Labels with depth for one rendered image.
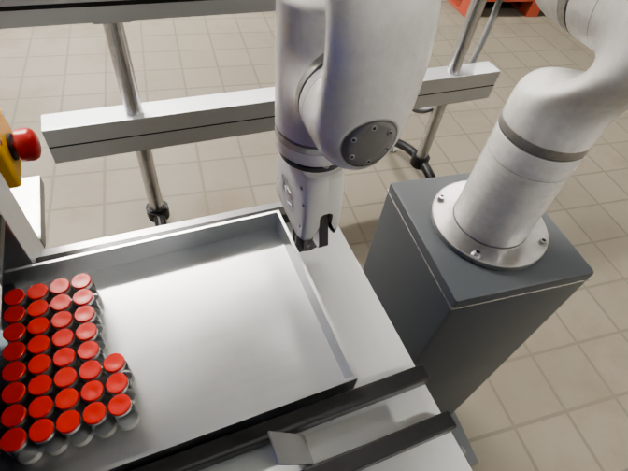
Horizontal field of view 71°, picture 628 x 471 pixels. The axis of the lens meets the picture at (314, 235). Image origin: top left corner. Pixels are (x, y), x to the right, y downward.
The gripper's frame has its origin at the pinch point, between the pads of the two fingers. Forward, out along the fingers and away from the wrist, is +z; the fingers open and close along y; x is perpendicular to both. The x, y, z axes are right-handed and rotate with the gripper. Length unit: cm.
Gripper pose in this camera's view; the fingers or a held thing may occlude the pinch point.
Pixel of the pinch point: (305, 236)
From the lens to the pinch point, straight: 59.3
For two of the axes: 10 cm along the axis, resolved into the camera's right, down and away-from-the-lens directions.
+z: -0.7, 6.4, 7.7
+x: 9.3, -2.4, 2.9
